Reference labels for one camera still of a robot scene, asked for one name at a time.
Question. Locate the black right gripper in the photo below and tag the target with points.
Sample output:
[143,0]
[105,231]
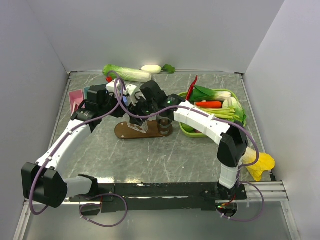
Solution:
[133,119]

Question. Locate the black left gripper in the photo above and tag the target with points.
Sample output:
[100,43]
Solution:
[120,111]

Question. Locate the clear textured plastic holder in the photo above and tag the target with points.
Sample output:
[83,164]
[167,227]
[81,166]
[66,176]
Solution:
[142,127]

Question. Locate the dark glass cup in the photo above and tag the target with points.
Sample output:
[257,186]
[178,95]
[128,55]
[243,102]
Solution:
[164,125]

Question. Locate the yellow cabbage by arm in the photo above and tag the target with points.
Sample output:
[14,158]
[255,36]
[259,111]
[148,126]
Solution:
[264,163]

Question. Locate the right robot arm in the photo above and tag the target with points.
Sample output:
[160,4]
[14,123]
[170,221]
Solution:
[230,137]

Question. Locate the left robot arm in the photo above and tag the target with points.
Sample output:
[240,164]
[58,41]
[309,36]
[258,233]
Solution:
[42,181]

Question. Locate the brown wooden tray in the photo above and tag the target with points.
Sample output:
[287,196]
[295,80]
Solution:
[122,131]

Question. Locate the teal drawer box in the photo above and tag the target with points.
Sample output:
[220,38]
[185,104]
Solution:
[85,90]

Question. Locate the pink drawer box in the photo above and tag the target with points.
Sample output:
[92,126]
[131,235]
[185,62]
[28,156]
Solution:
[76,96]

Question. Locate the napa cabbage on table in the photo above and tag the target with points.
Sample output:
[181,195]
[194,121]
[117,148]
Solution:
[127,74]

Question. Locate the white daikon radish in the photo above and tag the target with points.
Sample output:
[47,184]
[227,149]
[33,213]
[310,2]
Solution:
[156,69]

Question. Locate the red chili pepper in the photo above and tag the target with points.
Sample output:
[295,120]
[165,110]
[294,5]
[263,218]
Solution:
[191,87]

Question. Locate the bok choy in basket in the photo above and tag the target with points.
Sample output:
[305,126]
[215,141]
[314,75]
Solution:
[200,93]

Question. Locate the orange carrot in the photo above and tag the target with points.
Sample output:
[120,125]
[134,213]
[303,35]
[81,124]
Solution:
[209,104]

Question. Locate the white celery stalk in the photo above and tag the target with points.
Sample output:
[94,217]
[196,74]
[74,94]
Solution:
[219,113]

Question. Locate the napa cabbage in basket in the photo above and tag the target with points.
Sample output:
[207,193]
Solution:
[233,106]

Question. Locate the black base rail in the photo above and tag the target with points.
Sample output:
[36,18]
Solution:
[162,196]

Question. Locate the aluminium frame rail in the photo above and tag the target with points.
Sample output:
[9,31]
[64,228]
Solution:
[268,199]

